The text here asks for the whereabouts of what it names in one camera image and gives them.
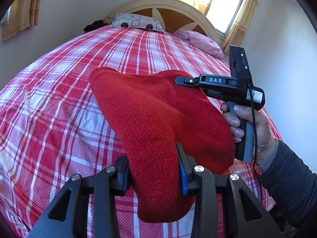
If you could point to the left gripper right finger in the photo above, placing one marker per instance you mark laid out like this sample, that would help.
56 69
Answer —
243 214

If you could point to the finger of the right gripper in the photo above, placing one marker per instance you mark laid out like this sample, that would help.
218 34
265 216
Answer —
208 82

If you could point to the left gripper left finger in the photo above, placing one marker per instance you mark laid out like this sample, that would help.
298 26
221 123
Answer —
67 214

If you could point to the red knitted child sweater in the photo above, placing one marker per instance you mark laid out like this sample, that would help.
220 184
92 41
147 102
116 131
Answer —
150 114

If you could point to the right forearm dark sleeve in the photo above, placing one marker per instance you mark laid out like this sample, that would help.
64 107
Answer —
291 184

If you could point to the person right hand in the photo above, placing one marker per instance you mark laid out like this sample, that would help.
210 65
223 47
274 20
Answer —
265 142

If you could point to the pink pillow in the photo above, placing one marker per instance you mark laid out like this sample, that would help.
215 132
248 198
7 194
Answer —
201 42

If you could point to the yellow curtain centre right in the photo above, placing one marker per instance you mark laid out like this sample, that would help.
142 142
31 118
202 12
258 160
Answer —
240 25

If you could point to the cream wooden headboard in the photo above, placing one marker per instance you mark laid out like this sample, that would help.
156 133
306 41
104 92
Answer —
171 14

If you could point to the centre window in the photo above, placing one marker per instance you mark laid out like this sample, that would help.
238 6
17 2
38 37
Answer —
222 14

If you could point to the red white plaid bedsheet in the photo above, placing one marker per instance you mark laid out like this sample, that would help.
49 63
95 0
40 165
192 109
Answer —
51 126

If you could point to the white patterned pillow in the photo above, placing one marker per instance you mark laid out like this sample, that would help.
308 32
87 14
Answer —
136 21

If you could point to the black cloth beside pillow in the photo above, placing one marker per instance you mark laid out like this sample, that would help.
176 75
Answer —
95 25

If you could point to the yellow curtain side window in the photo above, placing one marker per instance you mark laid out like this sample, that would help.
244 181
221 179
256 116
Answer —
22 15

